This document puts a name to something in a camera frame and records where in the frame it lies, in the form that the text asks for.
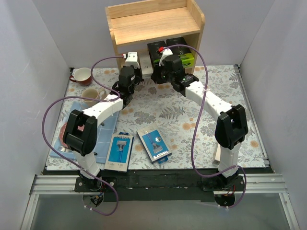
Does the white Harry's razor box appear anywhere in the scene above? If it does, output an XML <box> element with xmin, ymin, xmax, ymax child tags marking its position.
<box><xmin>139</xmin><ymin>51</ymin><xmax>153</xmax><ymax>78</ymax></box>

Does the green black Gillette razor box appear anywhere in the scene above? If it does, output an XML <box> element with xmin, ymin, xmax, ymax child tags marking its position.
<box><xmin>147</xmin><ymin>41</ymin><xmax>167</xmax><ymax>66</ymax></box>
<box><xmin>166</xmin><ymin>37</ymin><xmax>194</xmax><ymax>68</ymax></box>

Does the blue Harry's razor pack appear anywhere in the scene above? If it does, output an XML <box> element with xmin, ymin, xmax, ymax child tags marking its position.
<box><xmin>105</xmin><ymin>134</ymin><xmax>134</xmax><ymax>173</ymax></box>
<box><xmin>137</xmin><ymin>124</ymin><xmax>172</xmax><ymax>164</ymax></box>

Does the long white Harry's box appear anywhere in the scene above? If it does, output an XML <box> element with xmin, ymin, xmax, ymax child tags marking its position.
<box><xmin>212</xmin><ymin>144</ymin><xmax>221</xmax><ymax>165</ymax></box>

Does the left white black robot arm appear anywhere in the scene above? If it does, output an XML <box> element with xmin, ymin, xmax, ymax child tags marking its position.
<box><xmin>63</xmin><ymin>64</ymin><xmax>143</xmax><ymax>192</ymax></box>

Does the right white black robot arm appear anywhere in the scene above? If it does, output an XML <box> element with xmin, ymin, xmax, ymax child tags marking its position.
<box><xmin>151</xmin><ymin>49</ymin><xmax>248</xmax><ymax>191</ymax></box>

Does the wooden two-tier shelf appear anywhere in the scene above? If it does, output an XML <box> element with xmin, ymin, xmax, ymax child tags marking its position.
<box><xmin>105</xmin><ymin>0</ymin><xmax>206</xmax><ymax>75</ymax></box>

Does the cream ceramic mug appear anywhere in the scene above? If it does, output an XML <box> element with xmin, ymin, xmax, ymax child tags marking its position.
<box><xmin>82</xmin><ymin>88</ymin><xmax>107</xmax><ymax>107</ymax></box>

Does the red ceramic mug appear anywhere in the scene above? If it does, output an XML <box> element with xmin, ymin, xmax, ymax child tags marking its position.
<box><xmin>70</xmin><ymin>68</ymin><xmax>92</xmax><ymax>86</ymax></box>

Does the blue checked cloth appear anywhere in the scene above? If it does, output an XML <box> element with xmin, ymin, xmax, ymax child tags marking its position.
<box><xmin>53</xmin><ymin>102</ymin><xmax>118</xmax><ymax>163</ymax></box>

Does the floral patterned tablecloth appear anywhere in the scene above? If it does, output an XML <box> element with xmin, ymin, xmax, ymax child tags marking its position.
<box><xmin>46</xmin><ymin>66</ymin><xmax>267</xmax><ymax>171</ymax></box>

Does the pink dotted plate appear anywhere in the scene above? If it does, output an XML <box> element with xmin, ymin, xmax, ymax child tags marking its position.
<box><xmin>59</xmin><ymin>122</ymin><xmax>84</xmax><ymax>145</ymax></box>

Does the silver fork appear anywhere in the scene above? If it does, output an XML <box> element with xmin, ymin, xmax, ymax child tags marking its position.
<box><xmin>57</xmin><ymin>146</ymin><xmax>72</xmax><ymax>153</ymax></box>

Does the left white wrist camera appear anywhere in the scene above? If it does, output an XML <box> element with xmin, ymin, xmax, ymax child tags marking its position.
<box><xmin>122</xmin><ymin>51</ymin><xmax>140</xmax><ymax>69</ymax></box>

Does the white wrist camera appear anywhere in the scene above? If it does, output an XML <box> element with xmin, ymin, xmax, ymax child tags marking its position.
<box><xmin>122</xmin><ymin>51</ymin><xmax>140</xmax><ymax>69</ymax></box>
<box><xmin>158</xmin><ymin>47</ymin><xmax>173</xmax><ymax>66</ymax></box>

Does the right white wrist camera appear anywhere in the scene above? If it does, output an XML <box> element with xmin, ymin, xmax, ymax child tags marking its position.
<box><xmin>158</xmin><ymin>47</ymin><xmax>173</xmax><ymax>66</ymax></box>

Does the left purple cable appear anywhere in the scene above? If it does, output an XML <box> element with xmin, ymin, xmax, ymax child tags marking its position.
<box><xmin>42</xmin><ymin>55</ymin><xmax>125</xmax><ymax>216</ymax></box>

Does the purple cable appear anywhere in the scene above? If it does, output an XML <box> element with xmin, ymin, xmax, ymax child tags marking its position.
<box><xmin>42</xmin><ymin>55</ymin><xmax>125</xmax><ymax>216</ymax></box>
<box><xmin>171</xmin><ymin>44</ymin><xmax>247</xmax><ymax>208</ymax></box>

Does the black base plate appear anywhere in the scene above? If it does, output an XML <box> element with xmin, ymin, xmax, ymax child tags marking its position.
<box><xmin>74</xmin><ymin>169</ymin><xmax>244</xmax><ymax>202</ymax></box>

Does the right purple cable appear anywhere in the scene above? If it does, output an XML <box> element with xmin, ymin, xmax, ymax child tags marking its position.
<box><xmin>171</xmin><ymin>44</ymin><xmax>247</xmax><ymax>208</ymax></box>

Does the aluminium rail frame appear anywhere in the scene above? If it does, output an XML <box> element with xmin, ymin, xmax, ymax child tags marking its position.
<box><xmin>22</xmin><ymin>174</ymin><xmax>300</xmax><ymax>230</ymax></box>

